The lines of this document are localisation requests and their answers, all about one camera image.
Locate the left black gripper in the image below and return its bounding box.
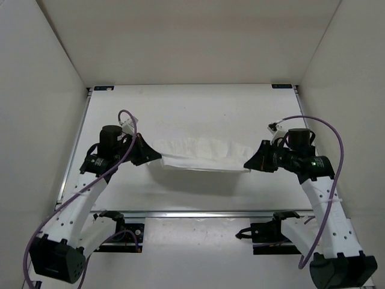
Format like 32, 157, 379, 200
117, 129, 162, 163

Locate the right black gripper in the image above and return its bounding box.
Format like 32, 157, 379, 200
244, 140, 295, 172

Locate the white pleated skirt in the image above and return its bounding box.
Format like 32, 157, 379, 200
148, 137, 254, 173

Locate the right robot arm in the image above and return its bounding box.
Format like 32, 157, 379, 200
244, 125, 378, 288

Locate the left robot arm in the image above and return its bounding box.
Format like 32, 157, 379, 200
28, 125, 162, 284

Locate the left blue corner label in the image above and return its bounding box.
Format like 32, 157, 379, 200
93, 85, 114, 91

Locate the blue corner label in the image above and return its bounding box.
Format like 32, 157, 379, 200
271, 84, 292, 89
93, 85, 114, 91

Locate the right blue corner label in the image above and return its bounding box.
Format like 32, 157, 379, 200
271, 84, 292, 89

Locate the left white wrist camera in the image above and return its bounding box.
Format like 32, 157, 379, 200
119, 117, 138, 135

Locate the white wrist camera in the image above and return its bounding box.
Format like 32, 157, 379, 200
268, 123, 288, 147
119, 117, 138, 135

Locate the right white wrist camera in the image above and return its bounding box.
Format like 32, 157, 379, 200
268, 123, 288, 147

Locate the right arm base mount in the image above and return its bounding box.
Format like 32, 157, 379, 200
235, 211, 315, 255

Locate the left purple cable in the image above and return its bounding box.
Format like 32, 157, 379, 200
22, 110, 138, 289

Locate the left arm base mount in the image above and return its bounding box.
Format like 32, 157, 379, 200
93, 211, 145, 253

